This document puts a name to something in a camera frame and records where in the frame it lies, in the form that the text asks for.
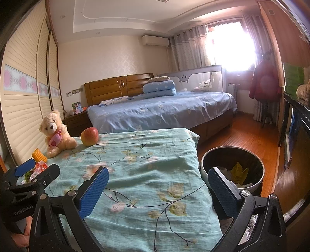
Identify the bright window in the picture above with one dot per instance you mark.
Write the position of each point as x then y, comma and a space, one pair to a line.
230, 46

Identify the white radiator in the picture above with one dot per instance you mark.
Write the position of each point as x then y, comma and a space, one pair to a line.
232, 94

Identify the grey bed guard rail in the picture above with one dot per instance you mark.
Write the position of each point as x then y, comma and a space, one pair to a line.
189, 77

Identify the flat white blue pillow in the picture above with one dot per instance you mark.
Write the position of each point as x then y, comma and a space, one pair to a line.
115, 100

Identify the cream teddy bear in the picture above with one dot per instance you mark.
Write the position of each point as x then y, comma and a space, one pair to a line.
53, 126

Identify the bed with blue sheet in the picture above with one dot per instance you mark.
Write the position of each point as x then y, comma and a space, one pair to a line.
157, 109

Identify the wall switch panel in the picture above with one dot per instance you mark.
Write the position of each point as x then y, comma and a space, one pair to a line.
75, 92

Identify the silver foil mat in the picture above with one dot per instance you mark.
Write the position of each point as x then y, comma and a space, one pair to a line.
290, 223

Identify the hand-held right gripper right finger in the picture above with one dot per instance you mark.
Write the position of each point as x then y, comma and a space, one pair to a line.
222, 191

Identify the teal floral cloth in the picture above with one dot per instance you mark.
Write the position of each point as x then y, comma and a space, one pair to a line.
145, 169

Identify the photo frame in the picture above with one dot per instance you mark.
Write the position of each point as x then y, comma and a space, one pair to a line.
76, 107

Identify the yellow corn toy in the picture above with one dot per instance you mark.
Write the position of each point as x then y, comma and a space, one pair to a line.
38, 155

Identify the red coat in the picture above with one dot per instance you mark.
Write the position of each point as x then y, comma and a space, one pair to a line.
264, 82

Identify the wooden nightstand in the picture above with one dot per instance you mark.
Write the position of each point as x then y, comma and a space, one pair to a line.
77, 123

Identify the white air conditioner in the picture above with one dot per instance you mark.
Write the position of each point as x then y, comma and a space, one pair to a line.
155, 40

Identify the red snack packet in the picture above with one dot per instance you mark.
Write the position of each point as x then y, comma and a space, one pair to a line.
40, 168

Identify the folded blue quilt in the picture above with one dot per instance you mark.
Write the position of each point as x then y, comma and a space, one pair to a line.
158, 88

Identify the white paper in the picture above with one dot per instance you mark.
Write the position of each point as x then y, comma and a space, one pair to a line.
225, 172

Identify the red apple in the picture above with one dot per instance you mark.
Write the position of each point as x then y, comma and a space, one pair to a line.
89, 137

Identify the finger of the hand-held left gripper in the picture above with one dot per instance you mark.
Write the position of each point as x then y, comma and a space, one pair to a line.
24, 167
48, 173

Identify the white round bin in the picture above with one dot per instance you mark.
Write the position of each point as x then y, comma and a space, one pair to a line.
205, 177

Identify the grey dotted curtain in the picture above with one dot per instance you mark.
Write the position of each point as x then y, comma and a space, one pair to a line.
251, 36
186, 48

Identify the person's left hand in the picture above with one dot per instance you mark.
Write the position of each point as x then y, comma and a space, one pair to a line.
23, 242

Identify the wooden headboard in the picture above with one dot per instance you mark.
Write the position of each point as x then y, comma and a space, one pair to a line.
106, 88

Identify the cream sliding door wardrobe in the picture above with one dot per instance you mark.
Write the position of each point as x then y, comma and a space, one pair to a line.
24, 101

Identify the brown plush toy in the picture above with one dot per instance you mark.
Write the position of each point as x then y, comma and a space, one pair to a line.
304, 90

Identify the small patterned pillow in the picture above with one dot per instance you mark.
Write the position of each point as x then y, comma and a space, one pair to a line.
158, 79

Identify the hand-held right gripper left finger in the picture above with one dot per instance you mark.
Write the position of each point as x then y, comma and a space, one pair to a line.
93, 191

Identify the green box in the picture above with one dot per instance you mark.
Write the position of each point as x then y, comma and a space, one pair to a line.
293, 77

